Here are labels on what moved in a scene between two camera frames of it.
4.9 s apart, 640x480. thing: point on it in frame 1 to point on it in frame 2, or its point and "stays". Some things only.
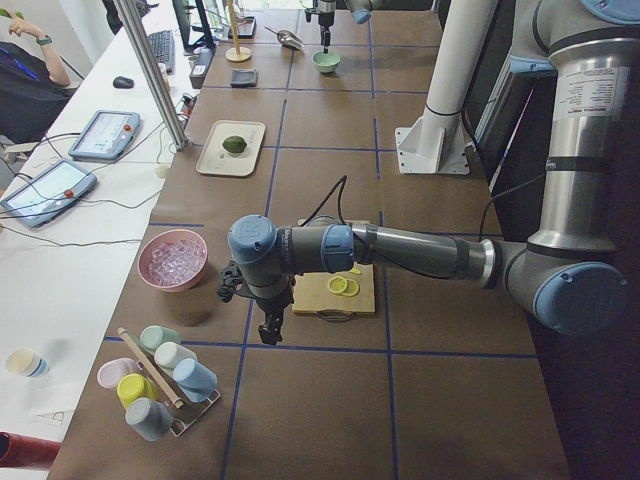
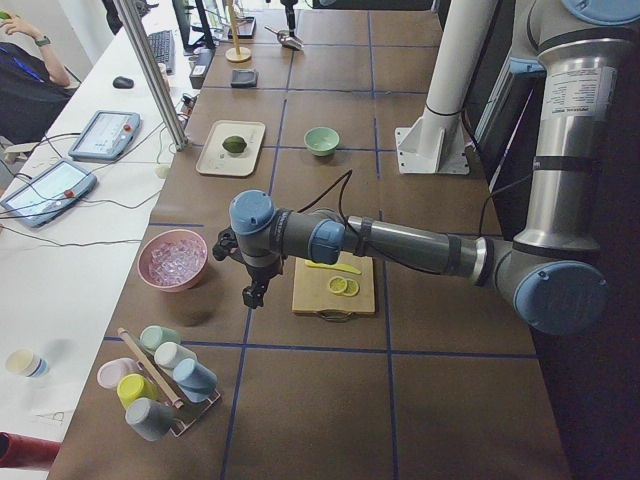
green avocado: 235,144 stays
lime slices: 337,284 stays
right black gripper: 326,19 to 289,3
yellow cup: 134,386 stays
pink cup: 111,371 stays
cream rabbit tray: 214,158 stays
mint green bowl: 326,62 to 321,141
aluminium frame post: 171,115 stays
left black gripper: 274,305 to 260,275
